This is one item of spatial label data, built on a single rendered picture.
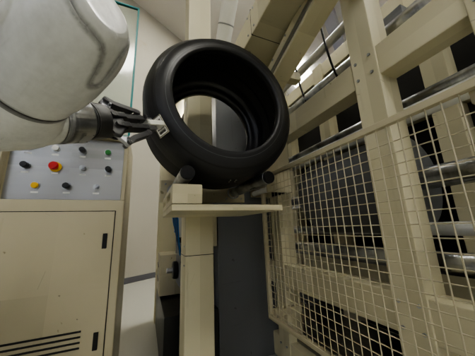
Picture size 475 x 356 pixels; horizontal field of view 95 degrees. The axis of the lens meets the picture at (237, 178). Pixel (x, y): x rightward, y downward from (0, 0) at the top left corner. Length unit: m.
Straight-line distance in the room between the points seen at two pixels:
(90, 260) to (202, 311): 0.61
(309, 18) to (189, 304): 1.28
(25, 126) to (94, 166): 1.04
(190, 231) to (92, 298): 0.58
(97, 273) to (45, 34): 1.15
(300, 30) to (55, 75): 0.98
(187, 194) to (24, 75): 0.44
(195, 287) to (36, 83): 0.90
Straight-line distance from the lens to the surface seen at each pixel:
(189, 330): 1.10
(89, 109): 0.50
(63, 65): 0.32
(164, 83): 0.77
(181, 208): 0.65
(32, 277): 1.40
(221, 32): 2.01
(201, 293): 1.07
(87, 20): 0.31
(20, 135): 0.42
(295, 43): 1.18
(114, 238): 1.32
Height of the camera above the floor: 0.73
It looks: 13 degrees up
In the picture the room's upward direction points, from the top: 2 degrees counter-clockwise
